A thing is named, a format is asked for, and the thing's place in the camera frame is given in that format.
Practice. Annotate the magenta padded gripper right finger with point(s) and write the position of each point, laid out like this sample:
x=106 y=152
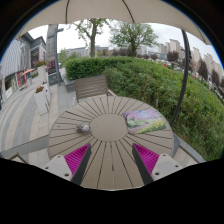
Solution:
x=153 y=166

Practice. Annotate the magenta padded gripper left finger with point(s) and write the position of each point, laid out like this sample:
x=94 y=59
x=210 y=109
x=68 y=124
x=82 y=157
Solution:
x=70 y=167

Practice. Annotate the small patterned computer mouse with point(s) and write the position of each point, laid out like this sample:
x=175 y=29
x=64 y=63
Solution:
x=83 y=128

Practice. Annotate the round slatted wooden table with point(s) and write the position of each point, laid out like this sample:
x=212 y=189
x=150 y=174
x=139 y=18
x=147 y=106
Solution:
x=111 y=164

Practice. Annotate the green hedge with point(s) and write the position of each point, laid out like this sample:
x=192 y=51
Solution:
x=197 y=113

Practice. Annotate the white planter box near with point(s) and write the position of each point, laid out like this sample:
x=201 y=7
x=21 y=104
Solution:
x=41 y=100

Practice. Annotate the white planter box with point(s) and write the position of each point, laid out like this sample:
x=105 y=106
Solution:
x=41 y=100
x=41 y=67

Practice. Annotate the brown slatted patio chair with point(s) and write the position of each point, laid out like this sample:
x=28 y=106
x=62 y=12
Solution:
x=92 y=86

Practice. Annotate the white planter box far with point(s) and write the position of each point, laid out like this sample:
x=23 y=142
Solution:
x=41 y=67

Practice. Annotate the beige patio umbrella canopy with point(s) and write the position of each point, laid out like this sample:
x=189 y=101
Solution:
x=132 y=11

